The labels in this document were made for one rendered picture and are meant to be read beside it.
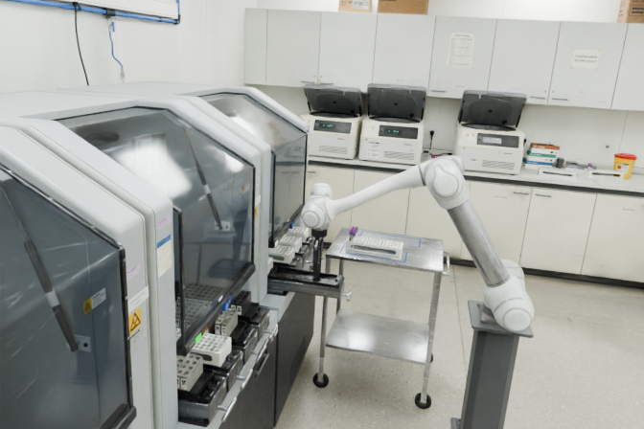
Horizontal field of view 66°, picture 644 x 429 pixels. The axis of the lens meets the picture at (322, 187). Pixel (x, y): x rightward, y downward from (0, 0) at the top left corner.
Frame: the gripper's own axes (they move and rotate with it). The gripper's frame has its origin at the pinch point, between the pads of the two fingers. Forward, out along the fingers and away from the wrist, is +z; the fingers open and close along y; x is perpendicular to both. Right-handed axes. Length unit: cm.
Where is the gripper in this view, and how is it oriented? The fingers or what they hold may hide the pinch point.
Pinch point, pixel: (317, 267)
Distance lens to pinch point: 238.6
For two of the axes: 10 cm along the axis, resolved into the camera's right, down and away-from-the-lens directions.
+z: -0.5, 9.6, 2.7
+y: -2.0, 2.5, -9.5
